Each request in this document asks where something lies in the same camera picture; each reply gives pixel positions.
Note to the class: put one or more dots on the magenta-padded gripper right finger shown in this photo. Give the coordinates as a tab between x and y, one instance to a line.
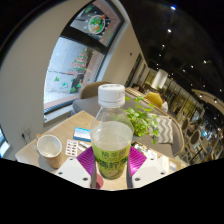
148	170

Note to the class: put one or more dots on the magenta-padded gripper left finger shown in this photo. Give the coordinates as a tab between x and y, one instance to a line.
75	170

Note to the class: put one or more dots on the green-labelled clear drink bottle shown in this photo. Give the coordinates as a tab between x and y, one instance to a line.
111	143

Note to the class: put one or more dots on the white printed leaflets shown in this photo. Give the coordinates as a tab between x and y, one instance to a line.
145	150

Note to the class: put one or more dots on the white pill blister pack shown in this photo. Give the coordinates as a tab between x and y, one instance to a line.
71	148

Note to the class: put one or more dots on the white pen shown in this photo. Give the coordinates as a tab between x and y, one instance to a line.
84	145

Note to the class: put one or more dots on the brown paper cup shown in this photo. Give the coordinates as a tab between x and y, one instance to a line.
50	151

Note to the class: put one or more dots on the blue and white flat box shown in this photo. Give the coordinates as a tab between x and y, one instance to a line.
81	134

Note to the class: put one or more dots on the green potted plant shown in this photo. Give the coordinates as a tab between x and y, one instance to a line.
143	121

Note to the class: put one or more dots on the group of round-backed chairs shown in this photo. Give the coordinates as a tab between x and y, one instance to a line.
196	136

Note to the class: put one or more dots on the person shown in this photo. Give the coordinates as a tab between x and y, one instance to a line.
154	99
164	106

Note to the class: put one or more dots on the grey curved sofa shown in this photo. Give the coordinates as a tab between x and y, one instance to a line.
83	105

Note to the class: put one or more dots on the large decorated window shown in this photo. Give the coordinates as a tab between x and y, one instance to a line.
73	66

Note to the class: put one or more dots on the group of ceiling lights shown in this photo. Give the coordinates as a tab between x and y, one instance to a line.
173	7

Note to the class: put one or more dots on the white wall socket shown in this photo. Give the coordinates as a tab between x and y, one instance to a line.
25	135

